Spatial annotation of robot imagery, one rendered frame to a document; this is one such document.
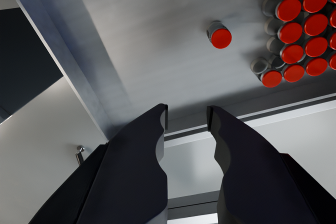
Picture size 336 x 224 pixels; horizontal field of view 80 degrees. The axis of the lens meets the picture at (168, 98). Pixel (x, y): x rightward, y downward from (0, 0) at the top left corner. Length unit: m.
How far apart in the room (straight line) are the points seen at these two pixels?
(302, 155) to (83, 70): 1.67
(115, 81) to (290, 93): 0.24
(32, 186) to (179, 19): 2.24
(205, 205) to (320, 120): 0.94
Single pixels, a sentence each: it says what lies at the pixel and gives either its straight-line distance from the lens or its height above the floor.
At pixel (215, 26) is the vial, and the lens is 0.23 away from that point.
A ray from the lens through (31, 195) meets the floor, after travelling 2.50.
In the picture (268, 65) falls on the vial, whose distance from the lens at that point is 0.26.
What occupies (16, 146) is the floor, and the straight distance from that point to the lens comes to 2.06.
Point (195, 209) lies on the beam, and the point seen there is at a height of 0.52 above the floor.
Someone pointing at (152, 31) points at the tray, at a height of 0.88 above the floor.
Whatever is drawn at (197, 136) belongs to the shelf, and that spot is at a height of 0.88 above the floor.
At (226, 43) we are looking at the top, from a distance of 0.22.
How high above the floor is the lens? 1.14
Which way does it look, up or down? 61 degrees down
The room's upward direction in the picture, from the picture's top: 172 degrees counter-clockwise
